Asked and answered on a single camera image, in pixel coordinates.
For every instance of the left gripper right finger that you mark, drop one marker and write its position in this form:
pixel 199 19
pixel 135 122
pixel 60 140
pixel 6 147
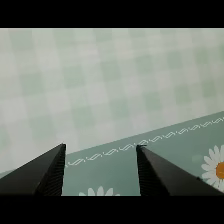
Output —
pixel 160 176

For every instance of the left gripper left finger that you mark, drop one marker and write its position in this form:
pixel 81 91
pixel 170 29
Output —
pixel 43 176

